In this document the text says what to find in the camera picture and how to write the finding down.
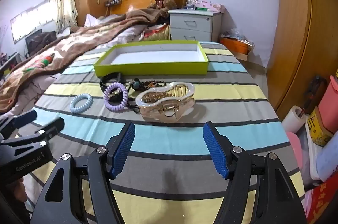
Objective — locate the red printed packet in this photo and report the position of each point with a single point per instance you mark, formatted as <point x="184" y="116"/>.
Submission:
<point x="322" y="202"/>

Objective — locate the brown printed blanket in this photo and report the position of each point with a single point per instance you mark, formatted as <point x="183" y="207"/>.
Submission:
<point x="79" y="39"/>

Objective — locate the red patterned pillow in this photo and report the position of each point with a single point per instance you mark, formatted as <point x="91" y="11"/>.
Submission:
<point x="155" y="32"/>

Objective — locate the dotted curtain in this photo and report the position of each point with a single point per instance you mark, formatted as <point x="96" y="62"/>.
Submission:
<point x="63" y="2"/>

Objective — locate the orange storage box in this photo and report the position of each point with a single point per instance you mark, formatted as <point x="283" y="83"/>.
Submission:
<point x="233" y="45"/>

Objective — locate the person's left hand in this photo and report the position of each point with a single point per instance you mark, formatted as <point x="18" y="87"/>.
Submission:
<point x="20" y="189"/>

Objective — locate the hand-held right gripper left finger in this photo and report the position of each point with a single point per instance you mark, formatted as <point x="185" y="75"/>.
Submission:
<point x="122" y="150"/>

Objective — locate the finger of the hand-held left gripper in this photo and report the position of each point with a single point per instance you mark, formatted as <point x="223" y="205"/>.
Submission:
<point x="52" y="126"/>
<point x="23" y="118"/>

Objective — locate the white paper roll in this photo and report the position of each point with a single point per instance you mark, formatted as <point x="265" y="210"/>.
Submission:
<point x="290" y="121"/>

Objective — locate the pale quilt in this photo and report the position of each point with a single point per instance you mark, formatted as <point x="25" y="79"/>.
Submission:
<point x="132" y="33"/>

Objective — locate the large wooden wardrobe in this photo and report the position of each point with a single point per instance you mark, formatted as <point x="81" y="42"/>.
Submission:
<point x="295" y="28"/>

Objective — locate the clear glass bottle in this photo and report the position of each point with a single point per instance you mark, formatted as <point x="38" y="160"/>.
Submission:
<point x="191" y="2"/>

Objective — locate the green pen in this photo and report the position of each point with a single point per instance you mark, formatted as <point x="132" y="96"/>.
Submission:
<point x="201" y="9"/>

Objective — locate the window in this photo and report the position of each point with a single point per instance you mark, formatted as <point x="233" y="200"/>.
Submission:
<point x="31" y="18"/>

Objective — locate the pink plastic container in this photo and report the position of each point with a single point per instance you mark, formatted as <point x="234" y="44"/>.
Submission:
<point x="330" y="105"/>

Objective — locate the green cardboard box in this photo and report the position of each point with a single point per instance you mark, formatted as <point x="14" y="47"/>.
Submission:
<point x="158" y="69"/>

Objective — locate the yellow box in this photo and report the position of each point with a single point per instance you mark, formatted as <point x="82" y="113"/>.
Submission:
<point x="318" y="131"/>

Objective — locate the wooden headboard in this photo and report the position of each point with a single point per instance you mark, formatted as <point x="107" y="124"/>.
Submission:
<point x="137" y="0"/>

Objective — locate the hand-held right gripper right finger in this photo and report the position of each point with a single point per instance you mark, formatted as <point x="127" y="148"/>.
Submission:
<point x="215" y="152"/>

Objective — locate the power strip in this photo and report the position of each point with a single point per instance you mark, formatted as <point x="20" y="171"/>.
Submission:
<point x="113" y="2"/>

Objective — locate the clear hair claw clip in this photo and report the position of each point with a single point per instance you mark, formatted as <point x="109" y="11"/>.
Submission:
<point x="148" y="107"/>

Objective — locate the grey drawer nightstand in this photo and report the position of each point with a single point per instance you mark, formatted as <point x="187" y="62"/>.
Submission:
<point x="195" y="26"/>

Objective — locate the black wrist band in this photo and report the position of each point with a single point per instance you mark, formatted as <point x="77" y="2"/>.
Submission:
<point x="105" y="78"/>

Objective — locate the pink flowered box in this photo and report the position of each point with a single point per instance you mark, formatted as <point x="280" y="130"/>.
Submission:
<point x="211" y="5"/>

